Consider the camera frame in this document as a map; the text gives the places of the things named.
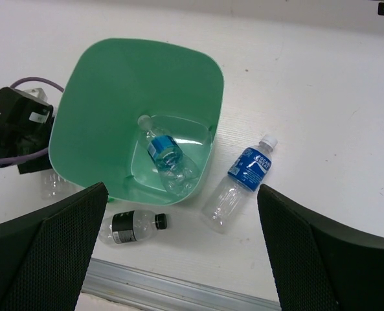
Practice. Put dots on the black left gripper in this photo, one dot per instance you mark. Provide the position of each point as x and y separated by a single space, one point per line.
25 129

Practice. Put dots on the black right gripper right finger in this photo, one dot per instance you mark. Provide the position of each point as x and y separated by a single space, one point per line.
318 263

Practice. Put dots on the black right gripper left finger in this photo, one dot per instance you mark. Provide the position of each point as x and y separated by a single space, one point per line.
44 255

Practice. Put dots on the clear unlabelled plastic bottle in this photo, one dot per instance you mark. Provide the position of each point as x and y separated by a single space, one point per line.
54 187

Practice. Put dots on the dark blue label bottle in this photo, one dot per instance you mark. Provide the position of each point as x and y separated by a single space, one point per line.
242 180

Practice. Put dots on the light blue label water bottle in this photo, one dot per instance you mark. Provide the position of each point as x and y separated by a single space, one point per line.
178 173

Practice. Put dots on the green plastic bin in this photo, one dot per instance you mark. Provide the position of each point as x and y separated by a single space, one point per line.
95 136

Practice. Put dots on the black label small bottle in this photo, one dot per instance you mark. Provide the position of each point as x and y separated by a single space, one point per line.
131 226

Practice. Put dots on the aluminium table frame rail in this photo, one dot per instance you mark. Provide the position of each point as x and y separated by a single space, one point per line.
151 291

